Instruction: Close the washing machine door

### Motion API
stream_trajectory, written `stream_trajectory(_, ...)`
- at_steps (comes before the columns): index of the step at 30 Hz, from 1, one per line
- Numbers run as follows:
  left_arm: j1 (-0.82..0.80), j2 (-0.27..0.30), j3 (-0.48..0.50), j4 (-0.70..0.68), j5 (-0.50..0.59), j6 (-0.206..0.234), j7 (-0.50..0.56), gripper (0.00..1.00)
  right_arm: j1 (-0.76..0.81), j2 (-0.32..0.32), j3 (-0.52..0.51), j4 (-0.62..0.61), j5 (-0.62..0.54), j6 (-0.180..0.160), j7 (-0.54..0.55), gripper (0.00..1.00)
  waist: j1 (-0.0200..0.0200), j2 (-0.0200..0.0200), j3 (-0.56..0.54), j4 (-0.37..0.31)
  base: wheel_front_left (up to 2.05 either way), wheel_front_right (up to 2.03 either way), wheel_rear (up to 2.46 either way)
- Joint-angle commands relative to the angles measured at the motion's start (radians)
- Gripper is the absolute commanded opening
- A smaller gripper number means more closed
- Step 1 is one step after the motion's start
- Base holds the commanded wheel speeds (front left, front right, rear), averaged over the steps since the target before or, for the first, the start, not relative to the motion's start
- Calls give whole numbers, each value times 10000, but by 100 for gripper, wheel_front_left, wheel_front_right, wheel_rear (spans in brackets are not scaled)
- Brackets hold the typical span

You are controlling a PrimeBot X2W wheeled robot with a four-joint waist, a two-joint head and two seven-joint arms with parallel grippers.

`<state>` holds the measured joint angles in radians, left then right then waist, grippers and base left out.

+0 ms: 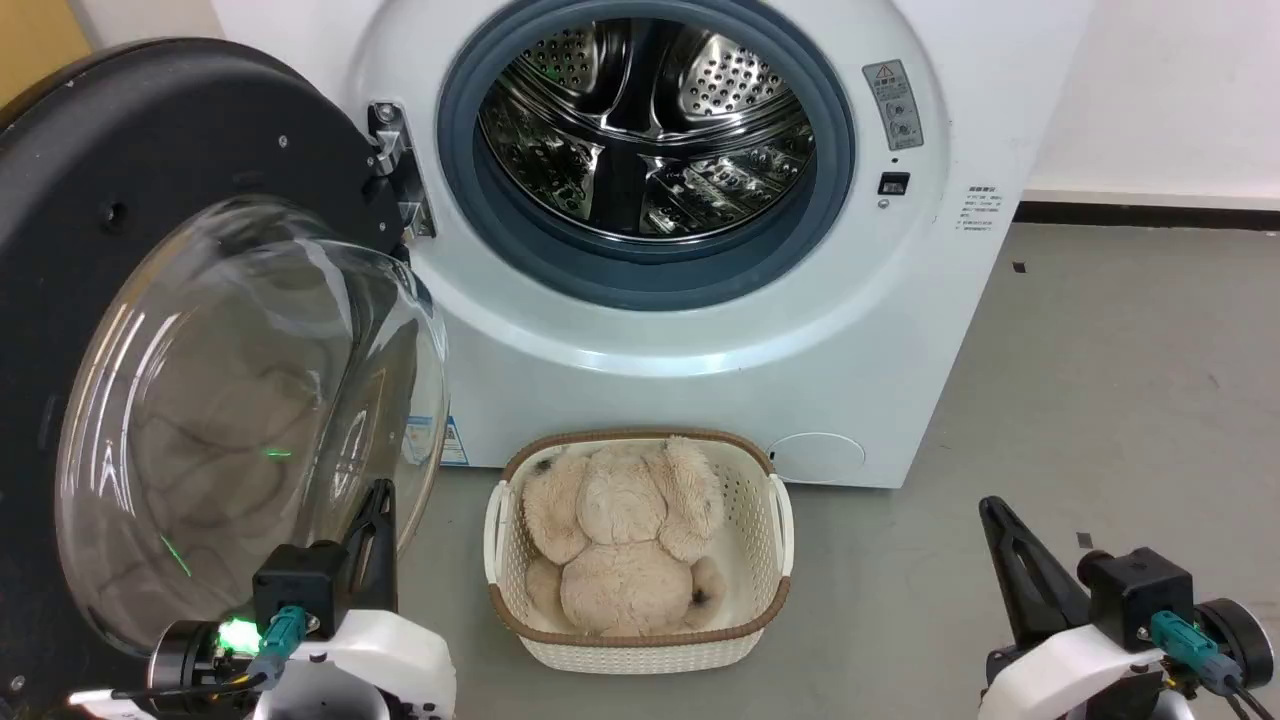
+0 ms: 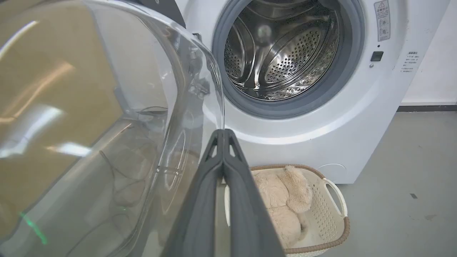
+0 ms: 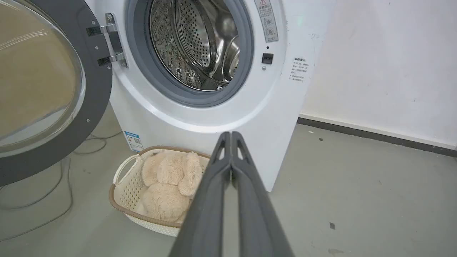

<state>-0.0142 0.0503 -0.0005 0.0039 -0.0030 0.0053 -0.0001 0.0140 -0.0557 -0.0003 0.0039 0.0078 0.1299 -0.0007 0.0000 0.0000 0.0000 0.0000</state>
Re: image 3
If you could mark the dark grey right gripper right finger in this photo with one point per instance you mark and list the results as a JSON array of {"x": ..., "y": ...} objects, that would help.
[{"x": 255, "y": 214}]

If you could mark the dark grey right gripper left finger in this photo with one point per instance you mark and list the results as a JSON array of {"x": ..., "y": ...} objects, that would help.
[{"x": 205, "y": 210}]

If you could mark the white front-load washing machine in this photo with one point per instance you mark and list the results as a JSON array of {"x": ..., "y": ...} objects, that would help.
[{"x": 200, "y": 103}]

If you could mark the grey round washing machine door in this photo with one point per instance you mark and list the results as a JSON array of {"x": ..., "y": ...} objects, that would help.
[{"x": 53, "y": 92}]

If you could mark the metal door hinge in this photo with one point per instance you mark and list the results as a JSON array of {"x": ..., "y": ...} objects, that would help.
[{"x": 112, "y": 39}]

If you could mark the beige plush doll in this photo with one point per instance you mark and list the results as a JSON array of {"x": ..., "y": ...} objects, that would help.
[{"x": 167, "y": 185}]

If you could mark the cream perforated laundry basket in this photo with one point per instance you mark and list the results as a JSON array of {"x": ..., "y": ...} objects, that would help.
[{"x": 125, "y": 194}]

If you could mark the blue energy label sticker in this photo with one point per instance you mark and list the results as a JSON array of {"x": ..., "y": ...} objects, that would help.
[{"x": 133, "y": 141}]

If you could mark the white warning label sticker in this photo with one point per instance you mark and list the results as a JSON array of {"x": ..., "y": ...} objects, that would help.
[{"x": 267, "y": 19}]

